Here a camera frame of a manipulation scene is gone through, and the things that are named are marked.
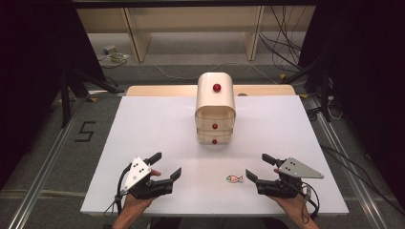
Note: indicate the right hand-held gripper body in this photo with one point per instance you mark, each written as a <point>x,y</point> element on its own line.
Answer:
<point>296,170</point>

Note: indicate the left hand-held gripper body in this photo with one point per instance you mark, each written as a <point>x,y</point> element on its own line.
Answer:
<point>137,173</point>

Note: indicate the pink and green fish toy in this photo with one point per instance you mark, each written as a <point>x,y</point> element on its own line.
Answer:
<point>234,178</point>

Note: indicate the person's left hand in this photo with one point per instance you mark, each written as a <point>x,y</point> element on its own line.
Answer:
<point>135,205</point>

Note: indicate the person's right hand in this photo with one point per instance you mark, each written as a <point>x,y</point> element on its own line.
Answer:
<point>296,206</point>

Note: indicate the cream drawer with red knob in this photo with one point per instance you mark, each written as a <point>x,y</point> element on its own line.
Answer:
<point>203,125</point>
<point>203,139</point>

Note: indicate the black metal stand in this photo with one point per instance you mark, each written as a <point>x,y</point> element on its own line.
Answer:
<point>324,95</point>
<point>65,101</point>

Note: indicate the cream drawer cabinet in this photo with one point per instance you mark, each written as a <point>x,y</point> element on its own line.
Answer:
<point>210,98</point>

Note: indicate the black curtain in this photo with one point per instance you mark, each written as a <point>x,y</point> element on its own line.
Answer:
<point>366,95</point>
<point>31,79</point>

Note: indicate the white power strip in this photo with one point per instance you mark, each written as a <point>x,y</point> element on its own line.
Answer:
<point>110,50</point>

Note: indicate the light wooden desk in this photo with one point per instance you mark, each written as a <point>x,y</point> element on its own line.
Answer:
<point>191,19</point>

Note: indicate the aluminium floor rail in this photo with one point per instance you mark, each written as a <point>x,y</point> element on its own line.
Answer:
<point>41,171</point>
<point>347,171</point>

